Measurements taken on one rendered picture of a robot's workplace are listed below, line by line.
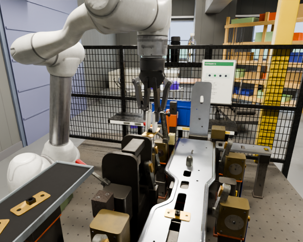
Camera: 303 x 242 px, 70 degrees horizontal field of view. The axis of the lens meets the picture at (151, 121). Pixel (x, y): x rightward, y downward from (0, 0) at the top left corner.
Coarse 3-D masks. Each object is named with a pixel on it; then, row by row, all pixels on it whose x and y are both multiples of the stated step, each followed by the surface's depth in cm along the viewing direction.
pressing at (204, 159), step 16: (176, 144) 124; (192, 144) 125; (208, 144) 125; (176, 160) 106; (208, 160) 106; (176, 176) 93; (192, 176) 93; (208, 176) 93; (176, 192) 83; (192, 192) 83; (160, 208) 74; (192, 208) 74; (144, 224) 67; (160, 224) 68; (192, 224) 68; (144, 240) 62; (160, 240) 62; (192, 240) 62
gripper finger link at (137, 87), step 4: (132, 80) 68; (136, 84) 68; (136, 88) 69; (140, 88) 70; (136, 92) 69; (140, 92) 70; (136, 96) 69; (140, 96) 70; (140, 100) 70; (140, 104) 70; (140, 108) 70
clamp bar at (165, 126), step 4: (160, 112) 110; (164, 112) 111; (168, 112) 110; (160, 116) 111; (164, 116) 113; (168, 116) 110; (164, 120) 111; (164, 124) 111; (164, 128) 112; (164, 132) 113; (164, 136) 113; (168, 136) 116; (168, 140) 117
